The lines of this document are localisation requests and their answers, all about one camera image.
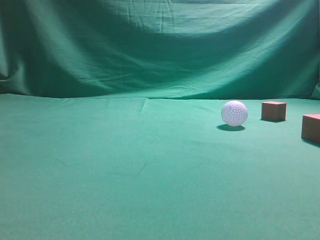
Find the red-brown cube block at edge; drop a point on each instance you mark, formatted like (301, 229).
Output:
(310, 130)

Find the white dimpled golf ball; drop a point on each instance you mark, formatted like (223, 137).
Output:
(234, 113)

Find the green cloth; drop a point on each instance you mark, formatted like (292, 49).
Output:
(111, 127)

